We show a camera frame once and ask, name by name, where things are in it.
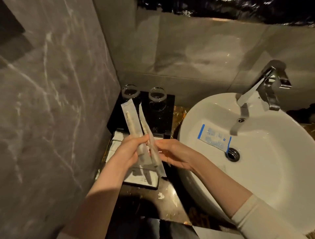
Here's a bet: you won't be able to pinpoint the person's left hand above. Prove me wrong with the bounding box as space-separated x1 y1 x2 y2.
108 134 150 176

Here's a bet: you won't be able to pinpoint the person's right hand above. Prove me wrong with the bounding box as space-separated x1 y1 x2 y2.
155 139 200 173

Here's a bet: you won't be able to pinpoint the narrow clear toothbrush packet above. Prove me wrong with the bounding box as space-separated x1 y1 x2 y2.
138 104 167 177

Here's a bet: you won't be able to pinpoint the wide white toothbrush packet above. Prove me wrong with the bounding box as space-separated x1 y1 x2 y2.
120 99 146 163

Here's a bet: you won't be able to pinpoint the person's left forearm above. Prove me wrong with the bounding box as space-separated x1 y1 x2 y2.
59 161 128 239

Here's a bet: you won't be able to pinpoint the person's right forearm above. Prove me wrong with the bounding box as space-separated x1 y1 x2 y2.
191 159 309 239

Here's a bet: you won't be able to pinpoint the white folded amenity packet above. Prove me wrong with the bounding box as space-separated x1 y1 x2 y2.
105 130 128 163

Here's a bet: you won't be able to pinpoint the black amenity tray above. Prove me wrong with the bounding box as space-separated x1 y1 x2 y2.
105 91 176 191

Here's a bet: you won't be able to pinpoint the white flat amenity box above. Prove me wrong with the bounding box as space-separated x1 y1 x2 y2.
123 165 160 190

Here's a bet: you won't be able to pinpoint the clear drinking glass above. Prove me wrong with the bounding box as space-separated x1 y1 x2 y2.
149 87 168 111
122 84 141 102

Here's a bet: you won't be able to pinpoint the blue-edged clear sachet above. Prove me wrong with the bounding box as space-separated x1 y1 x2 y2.
198 124 232 153

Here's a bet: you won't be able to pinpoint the chrome sink drain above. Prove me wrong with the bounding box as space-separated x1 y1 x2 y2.
225 148 240 162

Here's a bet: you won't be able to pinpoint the person's dark trousers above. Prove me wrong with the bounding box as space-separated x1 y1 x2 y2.
105 215 200 239

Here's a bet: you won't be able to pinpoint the white round sink basin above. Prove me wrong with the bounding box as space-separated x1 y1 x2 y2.
177 93 315 234

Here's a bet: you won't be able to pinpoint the chrome faucet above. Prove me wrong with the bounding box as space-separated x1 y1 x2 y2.
230 60 292 136

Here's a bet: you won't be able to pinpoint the dark mirror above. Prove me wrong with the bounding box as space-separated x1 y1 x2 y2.
137 0 315 27

